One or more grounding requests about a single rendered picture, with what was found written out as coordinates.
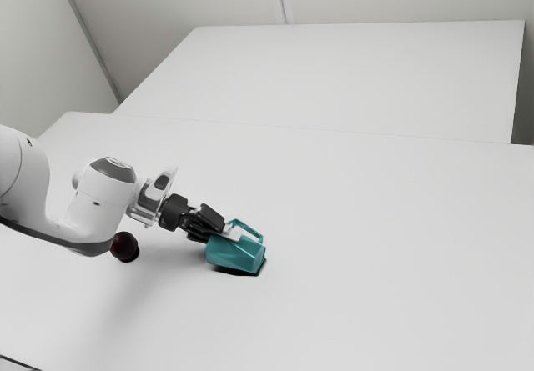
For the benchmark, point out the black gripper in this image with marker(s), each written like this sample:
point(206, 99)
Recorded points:
point(174, 212)

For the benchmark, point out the teal faceted mug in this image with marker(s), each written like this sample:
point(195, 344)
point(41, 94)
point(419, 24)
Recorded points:
point(235, 254)

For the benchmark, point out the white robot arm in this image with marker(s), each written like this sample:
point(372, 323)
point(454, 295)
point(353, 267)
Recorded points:
point(96, 204)

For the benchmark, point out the dark red ball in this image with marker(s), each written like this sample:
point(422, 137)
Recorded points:
point(124, 247)

